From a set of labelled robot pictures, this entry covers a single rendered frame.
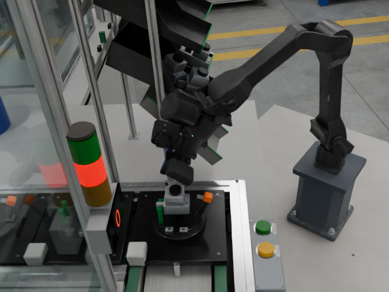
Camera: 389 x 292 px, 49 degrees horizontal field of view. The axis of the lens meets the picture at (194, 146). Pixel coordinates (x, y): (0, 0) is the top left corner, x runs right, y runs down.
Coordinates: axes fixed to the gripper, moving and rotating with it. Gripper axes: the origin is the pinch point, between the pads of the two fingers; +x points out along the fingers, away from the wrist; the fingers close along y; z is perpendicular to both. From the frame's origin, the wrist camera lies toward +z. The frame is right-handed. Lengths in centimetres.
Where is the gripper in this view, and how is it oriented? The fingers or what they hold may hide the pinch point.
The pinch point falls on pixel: (169, 164)
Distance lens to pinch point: 97.9
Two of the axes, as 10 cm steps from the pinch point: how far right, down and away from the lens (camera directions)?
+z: -8.2, -4.6, -3.4
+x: -5.7, 6.3, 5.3
